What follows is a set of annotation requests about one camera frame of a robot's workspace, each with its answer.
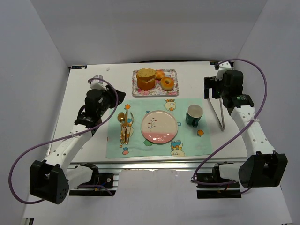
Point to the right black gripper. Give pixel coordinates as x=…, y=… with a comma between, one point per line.
x=213, y=94

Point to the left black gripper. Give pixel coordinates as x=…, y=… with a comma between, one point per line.
x=115, y=96

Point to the metal food tongs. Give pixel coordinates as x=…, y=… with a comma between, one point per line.
x=216, y=108

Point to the orange glazed donut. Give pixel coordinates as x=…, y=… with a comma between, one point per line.
x=167, y=83

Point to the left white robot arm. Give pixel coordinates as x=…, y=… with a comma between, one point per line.
x=51, y=179

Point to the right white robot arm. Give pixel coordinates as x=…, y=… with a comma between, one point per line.
x=264, y=167

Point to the seeded bread slice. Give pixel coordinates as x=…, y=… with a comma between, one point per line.
x=146, y=73

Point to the gold spoon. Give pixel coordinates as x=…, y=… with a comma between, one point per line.
x=120, y=118

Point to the gold fork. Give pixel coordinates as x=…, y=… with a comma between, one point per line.
x=130, y=125

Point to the floral rectangular tray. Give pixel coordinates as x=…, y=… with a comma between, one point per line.
x=157, y=90

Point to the large orange sponge cake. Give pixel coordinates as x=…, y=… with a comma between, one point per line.
x=145, y=84

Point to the right blue table label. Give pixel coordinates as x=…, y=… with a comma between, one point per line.
x=214, y=62

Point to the blue table label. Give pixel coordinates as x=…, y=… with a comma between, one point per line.
x=79, y=67
x=214, y=62

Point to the gold knife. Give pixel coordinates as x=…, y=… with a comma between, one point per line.
x=126, y=127

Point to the green ceramic mug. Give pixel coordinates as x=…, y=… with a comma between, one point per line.
x=193, y=115

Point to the small round bun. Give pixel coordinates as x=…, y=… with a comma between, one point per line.
x=159, y=74

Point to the pink white ceramic plate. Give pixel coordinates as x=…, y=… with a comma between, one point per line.
x=159, y=126

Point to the left blue table label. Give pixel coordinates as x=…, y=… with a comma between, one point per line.
x=79, y=67

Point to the mint cartoon placemat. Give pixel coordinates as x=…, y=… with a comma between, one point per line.
x=189, y=141

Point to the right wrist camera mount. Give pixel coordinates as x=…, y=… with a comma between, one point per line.
x=221, y=68

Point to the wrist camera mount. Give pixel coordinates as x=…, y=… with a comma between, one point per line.
x=96, y=82
x=221, y=68

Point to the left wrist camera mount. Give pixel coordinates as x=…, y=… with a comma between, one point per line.
x=96, y=82

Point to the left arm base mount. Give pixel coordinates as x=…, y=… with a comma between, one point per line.
x=87, y=180

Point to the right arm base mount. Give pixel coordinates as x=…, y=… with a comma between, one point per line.
x=207, y=185

